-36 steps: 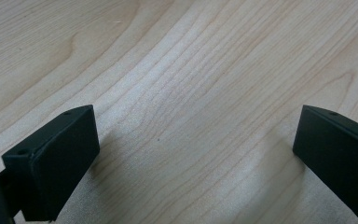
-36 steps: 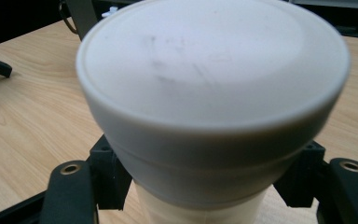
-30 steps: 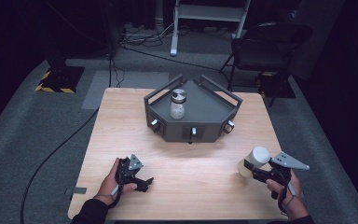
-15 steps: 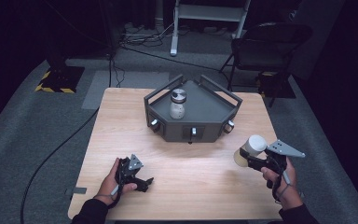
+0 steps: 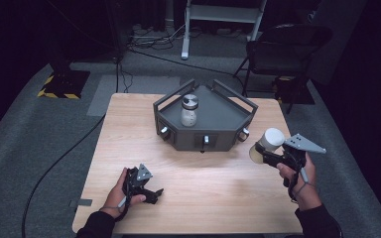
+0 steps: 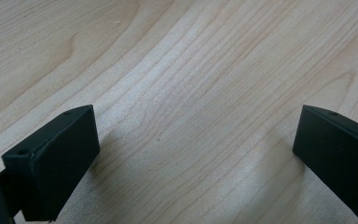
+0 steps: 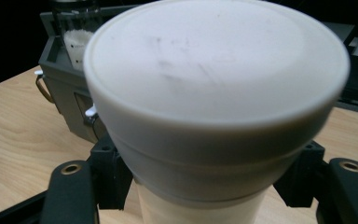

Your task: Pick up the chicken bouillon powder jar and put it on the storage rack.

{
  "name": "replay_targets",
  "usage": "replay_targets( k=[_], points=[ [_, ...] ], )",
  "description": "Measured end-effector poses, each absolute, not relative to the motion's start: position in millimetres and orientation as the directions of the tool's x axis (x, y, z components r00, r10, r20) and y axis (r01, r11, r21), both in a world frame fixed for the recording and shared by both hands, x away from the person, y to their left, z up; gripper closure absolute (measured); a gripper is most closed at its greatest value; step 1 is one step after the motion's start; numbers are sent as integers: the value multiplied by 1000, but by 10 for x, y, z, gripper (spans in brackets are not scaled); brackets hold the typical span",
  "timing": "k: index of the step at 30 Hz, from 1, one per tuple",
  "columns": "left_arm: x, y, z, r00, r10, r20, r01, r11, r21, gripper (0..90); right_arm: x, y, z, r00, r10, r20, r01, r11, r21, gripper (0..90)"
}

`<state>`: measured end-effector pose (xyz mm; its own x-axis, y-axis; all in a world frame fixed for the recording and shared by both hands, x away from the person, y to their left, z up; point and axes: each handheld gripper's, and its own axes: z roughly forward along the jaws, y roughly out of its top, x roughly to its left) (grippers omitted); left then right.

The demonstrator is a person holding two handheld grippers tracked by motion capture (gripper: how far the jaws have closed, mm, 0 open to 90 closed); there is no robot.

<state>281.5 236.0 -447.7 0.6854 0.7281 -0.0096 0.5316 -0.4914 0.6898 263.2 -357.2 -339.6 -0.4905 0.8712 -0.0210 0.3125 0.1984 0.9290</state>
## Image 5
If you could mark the glass jar with silver lid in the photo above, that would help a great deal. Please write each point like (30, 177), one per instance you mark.
(189, 110)

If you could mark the person's right hand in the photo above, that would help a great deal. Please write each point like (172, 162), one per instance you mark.
(304, 188)

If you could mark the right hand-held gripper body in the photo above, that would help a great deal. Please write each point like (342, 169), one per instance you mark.
(296, 148)

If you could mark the white metal stand frame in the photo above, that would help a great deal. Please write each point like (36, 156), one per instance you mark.
(221, 15)

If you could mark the glass jar with white lid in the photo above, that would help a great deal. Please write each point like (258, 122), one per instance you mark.
(271, 140)

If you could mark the grey tape strip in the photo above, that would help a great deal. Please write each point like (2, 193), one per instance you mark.
(81, 202)

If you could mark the black base with yellow stripes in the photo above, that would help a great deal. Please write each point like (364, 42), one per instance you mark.
(64, 84)

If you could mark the dark grey angular tray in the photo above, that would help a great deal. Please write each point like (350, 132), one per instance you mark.
(211, 115)

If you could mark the black folding chair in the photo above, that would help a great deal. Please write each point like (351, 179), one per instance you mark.
(284, 53)

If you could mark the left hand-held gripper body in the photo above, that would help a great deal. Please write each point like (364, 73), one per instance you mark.
(139, 180)

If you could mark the person's left hand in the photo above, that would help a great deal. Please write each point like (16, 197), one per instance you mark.
(117, 198)

